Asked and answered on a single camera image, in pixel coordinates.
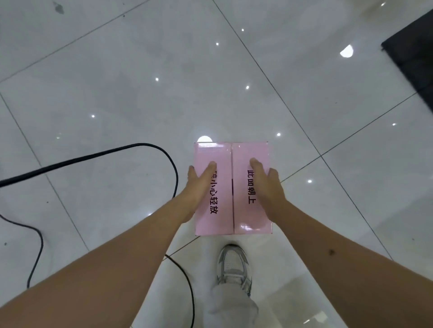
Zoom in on person's left forearm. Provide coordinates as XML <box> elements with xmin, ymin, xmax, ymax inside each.
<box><xmin>0</xmin><ymin>197</ymin><xmax>195</xmax><ymax>328</ymax></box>

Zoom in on person's left hand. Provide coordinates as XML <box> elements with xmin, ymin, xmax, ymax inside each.
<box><xmin>177</xmin><ymin>161</ymin><xmax>218</xmax><ymax>224</ymax></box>

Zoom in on person's grey shoe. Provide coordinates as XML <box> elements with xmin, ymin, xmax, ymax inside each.
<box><xmin>216</xmin><ymin>244</ymin><xmax>253</xmax><ymax>296</ymax></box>

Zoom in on person's grey trousers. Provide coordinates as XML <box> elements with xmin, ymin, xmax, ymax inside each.
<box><xmin>208</xmin><ymin>283</ymin><xmax>259</xmax><ymax>328</ymax></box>

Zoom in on person's right hand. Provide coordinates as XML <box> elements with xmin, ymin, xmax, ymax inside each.
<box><xmin>249</xmin><ymin>158</ymin><xmax>288</xmax><ymax>223</ymax></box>

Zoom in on black cable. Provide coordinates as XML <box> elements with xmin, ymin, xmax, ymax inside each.
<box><xmin>0</xmin><ymin>142</ymin><xmax>196</xmax><ymax>328</ymax></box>

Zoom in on pink peach juice carton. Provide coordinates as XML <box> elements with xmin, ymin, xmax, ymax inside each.
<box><xmin>193</xmin><ymin>141</ymin><xmax>273</xmax><ymax>237</ymax></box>

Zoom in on person's right forearm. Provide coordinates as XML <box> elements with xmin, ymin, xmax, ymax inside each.
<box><xmin>272</xmin><ymin>199</ymin><xmax>433</xmax><ymax>328</ymax></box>

